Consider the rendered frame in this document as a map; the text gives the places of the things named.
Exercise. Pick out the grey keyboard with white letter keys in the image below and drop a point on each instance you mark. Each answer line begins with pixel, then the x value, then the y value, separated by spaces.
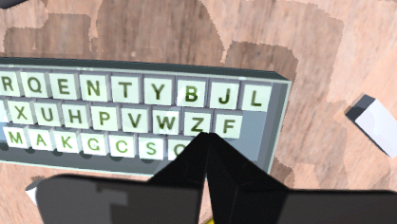
pixel 133 118

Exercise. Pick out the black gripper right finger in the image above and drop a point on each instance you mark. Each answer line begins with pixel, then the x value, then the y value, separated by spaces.
pixel 241 193

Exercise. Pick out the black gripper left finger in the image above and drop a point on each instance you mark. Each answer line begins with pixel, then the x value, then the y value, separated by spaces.
pixel 172 196

